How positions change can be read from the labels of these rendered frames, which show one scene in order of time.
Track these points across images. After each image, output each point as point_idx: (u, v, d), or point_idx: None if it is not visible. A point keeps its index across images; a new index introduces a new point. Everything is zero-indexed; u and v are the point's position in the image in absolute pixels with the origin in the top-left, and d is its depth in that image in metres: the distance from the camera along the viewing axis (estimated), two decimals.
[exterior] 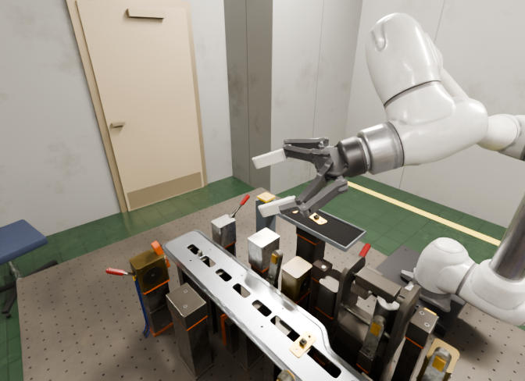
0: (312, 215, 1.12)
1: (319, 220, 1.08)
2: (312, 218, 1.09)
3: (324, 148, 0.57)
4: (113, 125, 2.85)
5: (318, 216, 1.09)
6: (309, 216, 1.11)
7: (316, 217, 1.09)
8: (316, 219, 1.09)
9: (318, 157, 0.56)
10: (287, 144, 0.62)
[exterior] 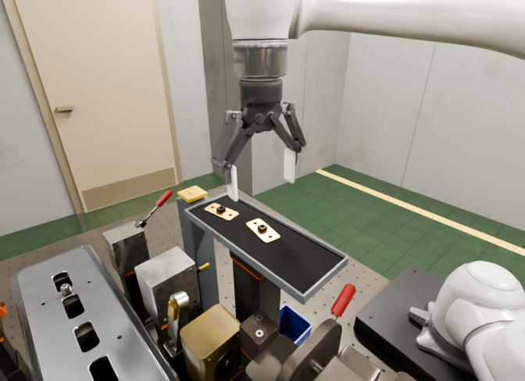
0: (257, 224, 0.63)
1: (266, 235, 0.60)
2: (255, 231, 0.61)
3: (248, 119, 0.49)
4: (57, 109, 2.36)
5: (264, 228, 0.61)
6: (251, 227, 0.62)
7: (262, 229, 0.60)
8: (262, 233, 0.61)
9: (257, 127, 0.50)
10: (223, 162, 0.50)
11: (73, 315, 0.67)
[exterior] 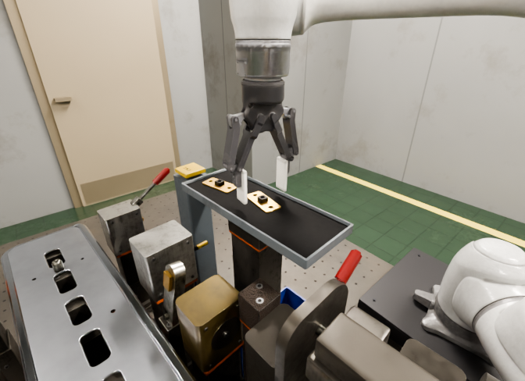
0: (257, 196, 0.61)
1: (267, 205, 0.57)
2: (255, 202, 0.58)
3: (249, 119, 0.49)
4: (55, 101, 2.34)
5: (265, 198, 0.58)
6: (251, 198, 0.60)
7: (262, 199, 0.58)
8: (262, 204, 0.58)
9: (258, 127, 0.50)
10: (233, 165, 0.51)
11: (66, 292, 0.65)
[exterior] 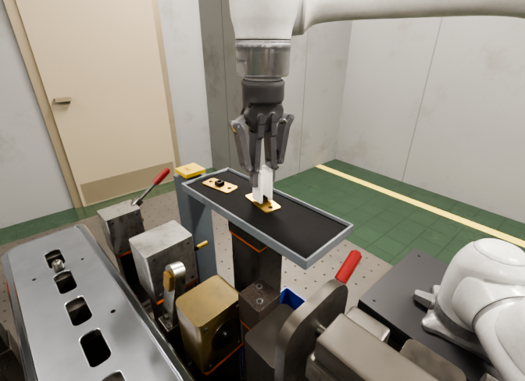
0: None
1: (267, 205, 0.57)
2: (255, 202, 0.58)
3: (249, 119, 0.49)
4: (55, 101, 2.34)
5: (264, 198, 0.58)
6: (251, 198, 0.60)
7: (262, 199, 0.58)
8: (262, 204, 0.58)
9: (258, 127, 0.50)
10: (251, 166, 0.53)
11: (66, 292, 0.65)
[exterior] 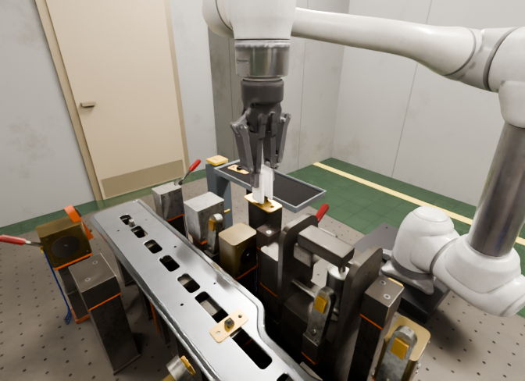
0: None
1: (268, 205, 0.58)
2: (255, 203, 0.58)
3: (251, 119, 0.48)
4: (82, 105, 2.65)
5: (265, 198, 0.58)
6: (250, 200, 0.60)
7: None
8: (263, 204, 0.58)
9: (259, 127, 0.50)
10: (253, 167, 0.53)
11: None
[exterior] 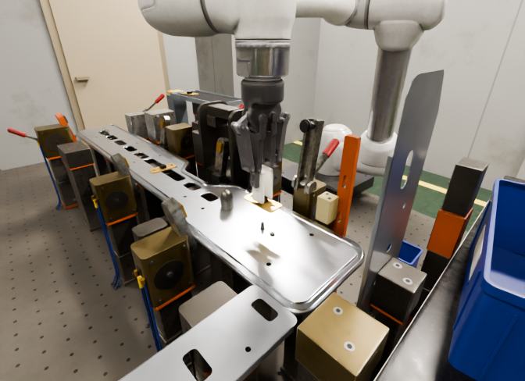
0: None
1: (269, 205, 0.58)
2: (255, 203, 0.58)
3: (252, 119, 0.48)
4: (76, 79, 2.96)
5: (265, 198, 0.58)
6: (250, 200, 0.59)
7: None
8: (263, 204, 0.58)
9: (260, 127, 0.50)
10: (254, 167, 0.53)
11: None
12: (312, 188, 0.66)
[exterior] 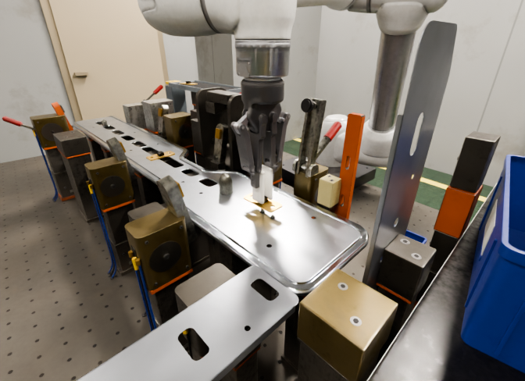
0: None
1: (269, 205, 0.58)
2: (255, 203, 0.58)
3: (252, 119, 0.48)
4: (75, 74, 2.94)
5: (265, 198, 0.58)
6: (250, 200, 0.59)
7: None
8: (263, 204, 0.58)
9: (260, 127, 0.50)
10: (254, 167, 0.53)
11: None
12: (313, 171, 0.64)
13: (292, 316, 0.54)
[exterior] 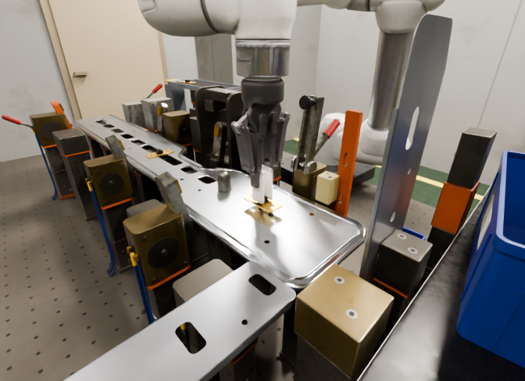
0: None
1: (269, 205, 0.58)
2: (255, 203, 0.58)
3: (252, 119, 0.48)
4: (75, 73, 2.94)
5: (265, 198, 0.58)
6: (250, 200, 0.59)
7: None
8: (263, 204, 0.58)
9: (260, 127, 0.50)
10: (254, 167, 0.53)
11: None
12: (312, 169, 0.64)
13: (290, 312, 0.55)
